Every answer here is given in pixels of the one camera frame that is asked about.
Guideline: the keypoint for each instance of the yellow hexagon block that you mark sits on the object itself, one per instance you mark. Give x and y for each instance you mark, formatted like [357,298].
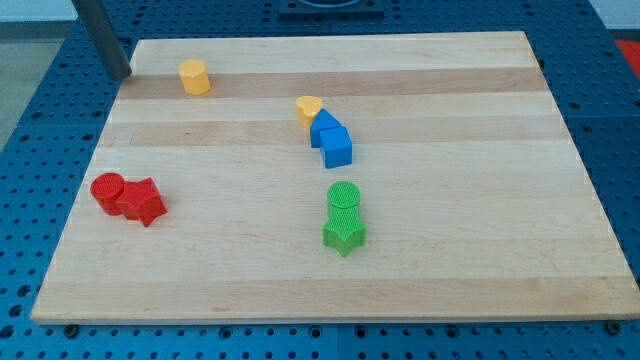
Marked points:
[194,77]

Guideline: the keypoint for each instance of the green cylinder block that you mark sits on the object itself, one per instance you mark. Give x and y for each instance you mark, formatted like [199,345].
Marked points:
[343,195]

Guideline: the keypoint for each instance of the blue cube block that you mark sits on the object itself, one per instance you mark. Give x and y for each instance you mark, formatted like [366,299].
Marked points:
[336,147]

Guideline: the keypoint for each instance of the green star block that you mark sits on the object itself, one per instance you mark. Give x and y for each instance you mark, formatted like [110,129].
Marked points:
[344,230]

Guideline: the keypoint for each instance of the blue triangle block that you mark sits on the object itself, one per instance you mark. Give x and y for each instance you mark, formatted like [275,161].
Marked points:
[324,129]

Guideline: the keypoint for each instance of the yellow heart block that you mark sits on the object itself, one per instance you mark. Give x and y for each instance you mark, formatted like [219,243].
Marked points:
[307,109]

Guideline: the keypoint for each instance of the wooden board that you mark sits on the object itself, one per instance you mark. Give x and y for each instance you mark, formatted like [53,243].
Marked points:
[477,204]

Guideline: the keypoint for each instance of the red star block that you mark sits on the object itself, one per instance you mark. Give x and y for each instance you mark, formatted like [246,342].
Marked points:
[142,201]

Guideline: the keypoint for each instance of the red cylinder block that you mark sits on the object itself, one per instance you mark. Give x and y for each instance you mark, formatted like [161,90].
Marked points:
[106,190]

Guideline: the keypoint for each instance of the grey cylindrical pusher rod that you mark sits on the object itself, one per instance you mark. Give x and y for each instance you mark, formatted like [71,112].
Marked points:
[99,29]

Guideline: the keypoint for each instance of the red object at right edge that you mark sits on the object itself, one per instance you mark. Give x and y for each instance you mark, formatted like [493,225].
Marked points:
[631,51]

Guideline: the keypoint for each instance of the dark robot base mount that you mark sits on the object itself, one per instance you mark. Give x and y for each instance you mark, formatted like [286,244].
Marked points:
[292,9]

